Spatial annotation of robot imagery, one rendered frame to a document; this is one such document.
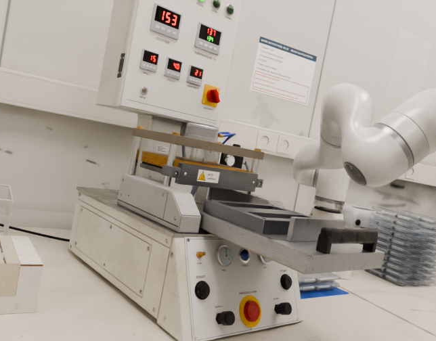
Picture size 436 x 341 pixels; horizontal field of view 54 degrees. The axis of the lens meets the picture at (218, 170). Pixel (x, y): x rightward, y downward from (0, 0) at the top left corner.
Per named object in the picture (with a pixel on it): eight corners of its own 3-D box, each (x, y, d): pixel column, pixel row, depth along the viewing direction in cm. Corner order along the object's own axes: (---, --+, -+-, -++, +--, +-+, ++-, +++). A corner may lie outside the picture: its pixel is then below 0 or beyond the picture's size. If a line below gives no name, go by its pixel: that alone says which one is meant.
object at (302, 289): (297, 295, 115) (299, 287, 114) (282, 287, 119) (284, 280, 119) (339, 291, 126) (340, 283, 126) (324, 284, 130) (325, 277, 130)
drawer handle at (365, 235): (315, 250, 67) (319, 225, 67) (365, 249, 77) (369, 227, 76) (325, 254, 65) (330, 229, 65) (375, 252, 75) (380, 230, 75)
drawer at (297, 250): (189, 227, 85) (196, 189, 85) (264, 229, 100) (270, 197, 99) (307, 279, 63) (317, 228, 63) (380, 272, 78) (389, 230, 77)
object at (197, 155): (139, 166, 104) (146, 128, 103) (208, 175, 118) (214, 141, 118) (179, 178, 91) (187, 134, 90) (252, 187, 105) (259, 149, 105)
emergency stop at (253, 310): (242, 323, 84) (240, 302, 85) (256, 320, 87) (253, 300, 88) (248, 323, 83) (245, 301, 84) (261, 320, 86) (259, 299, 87)
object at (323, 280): (298, 287, 115) (300, 279, 115) (283, 279, 119) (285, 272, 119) (340, 283, 126) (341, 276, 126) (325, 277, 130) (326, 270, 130)
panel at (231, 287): (192, 343, 75) (183, 237, 80) (298, 321, 95) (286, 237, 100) (199, 343, 74) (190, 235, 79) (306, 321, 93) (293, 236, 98)
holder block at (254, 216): (202, 211, 85) (204, 198, 84) (269, 215, 98) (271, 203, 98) (261, 234, 72) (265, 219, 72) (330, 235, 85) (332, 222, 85)
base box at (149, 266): (67, 252, 114) (78, 189, 113) (180, 250, 139) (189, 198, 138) (182, 347, 74) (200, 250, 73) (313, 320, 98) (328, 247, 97)
